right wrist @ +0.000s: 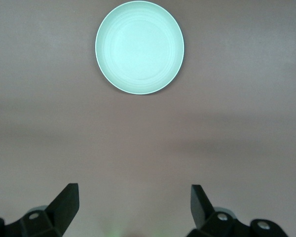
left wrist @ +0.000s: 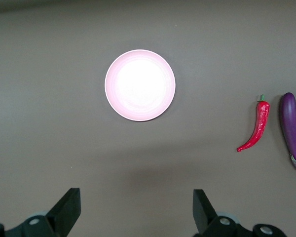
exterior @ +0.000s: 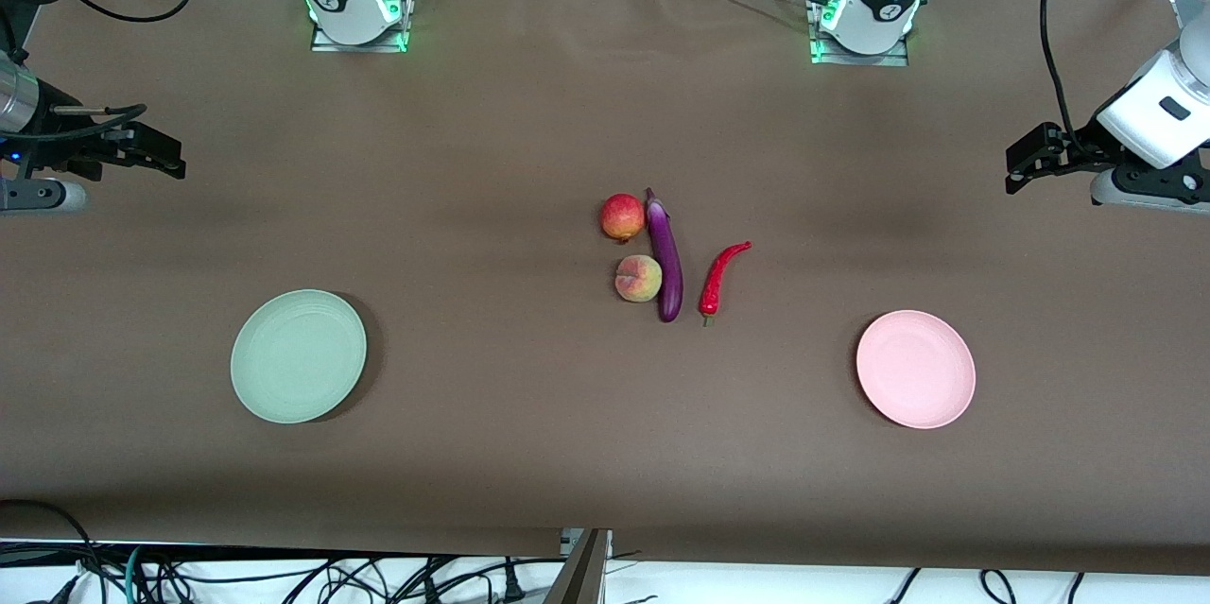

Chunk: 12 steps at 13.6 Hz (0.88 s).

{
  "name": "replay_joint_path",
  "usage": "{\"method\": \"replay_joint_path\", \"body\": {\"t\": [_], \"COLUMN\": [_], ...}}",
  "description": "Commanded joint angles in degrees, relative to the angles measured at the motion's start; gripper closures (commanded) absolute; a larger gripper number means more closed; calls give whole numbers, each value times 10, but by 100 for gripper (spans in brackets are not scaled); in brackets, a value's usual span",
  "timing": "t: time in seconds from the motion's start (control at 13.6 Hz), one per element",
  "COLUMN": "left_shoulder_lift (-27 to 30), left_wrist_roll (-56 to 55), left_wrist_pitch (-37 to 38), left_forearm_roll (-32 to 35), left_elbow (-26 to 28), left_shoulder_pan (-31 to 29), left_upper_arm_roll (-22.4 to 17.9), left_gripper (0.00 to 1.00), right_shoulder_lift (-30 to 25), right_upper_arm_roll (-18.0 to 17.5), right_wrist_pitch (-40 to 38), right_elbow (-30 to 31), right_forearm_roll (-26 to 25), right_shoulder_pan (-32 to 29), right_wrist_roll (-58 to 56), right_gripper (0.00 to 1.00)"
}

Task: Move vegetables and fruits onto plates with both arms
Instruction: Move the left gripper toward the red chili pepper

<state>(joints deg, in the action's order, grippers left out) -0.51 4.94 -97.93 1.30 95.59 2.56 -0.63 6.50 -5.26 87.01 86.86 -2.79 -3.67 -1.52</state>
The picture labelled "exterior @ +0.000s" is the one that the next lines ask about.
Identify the red chili pepper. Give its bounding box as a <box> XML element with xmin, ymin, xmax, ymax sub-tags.
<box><xmin>699</xmin><ymin>241</ymin><xmax>753</xmax><ymax>328</ymax></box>

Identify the purple eggplant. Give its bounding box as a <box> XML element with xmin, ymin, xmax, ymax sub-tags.
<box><xmin>645</xmin><ymin>187</ymin><xmax>684</xmax><ymax>323</ymax></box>

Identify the red apple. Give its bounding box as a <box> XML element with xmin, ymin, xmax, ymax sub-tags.
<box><xmin>600</xmin><ymin>193</ymin><xmax>647</xmax><ymax>244</ymax></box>

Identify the pink plate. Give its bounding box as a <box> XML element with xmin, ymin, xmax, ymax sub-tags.
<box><xmin>856</xmin><ymin>310</ymin><xmax>977</xmax><ymax>430</ymax></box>

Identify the green plate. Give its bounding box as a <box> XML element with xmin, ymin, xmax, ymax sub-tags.
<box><xmin>230</xmin><ymin>289</ymin><xmax>368</xmax><ymax>424</ymax></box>

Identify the table cover sheet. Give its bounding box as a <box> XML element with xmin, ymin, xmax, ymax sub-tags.
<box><xmin>0</xmin><ymin>0</ymin><xmax>1210</xmax><ymax>577</ymax></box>

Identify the yellow pink peach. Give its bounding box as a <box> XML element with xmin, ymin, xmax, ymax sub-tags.
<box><xmin>614</xmin><ymin>255</ymin><xmax>663</xmax><ymax>303</ymax></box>

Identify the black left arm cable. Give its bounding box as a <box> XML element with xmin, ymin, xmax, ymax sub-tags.
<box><xmin>1039</xmin><ymin>0</ymin><xmax>1083</xmax><ymax>161</ymax></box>

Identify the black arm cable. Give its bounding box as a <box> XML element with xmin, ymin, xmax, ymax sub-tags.
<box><xmin>1039</xmin><ymin>0</ymin><xmax>1083</xmax><ymax>161</ymax></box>
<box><xmin>0</xmin><ymin>0</ymin><xmax>198</xmax><ymax>147</ymax></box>

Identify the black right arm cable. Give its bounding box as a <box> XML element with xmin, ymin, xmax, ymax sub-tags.
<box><xmin>0</xmin><ymin>0</ymin><xmax>198</xmax><ymax>147</ymax></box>

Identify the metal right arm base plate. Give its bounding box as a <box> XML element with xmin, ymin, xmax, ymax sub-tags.
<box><xmin>310</xmin><ymin>13</ymin><xmax>411</xmax><ymax>54</ymax></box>

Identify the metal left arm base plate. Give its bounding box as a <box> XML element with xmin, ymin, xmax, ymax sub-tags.
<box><xmin>809</xmin><ymin>32</ymin><xmax>910</xmax><ymax>68</ymax></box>

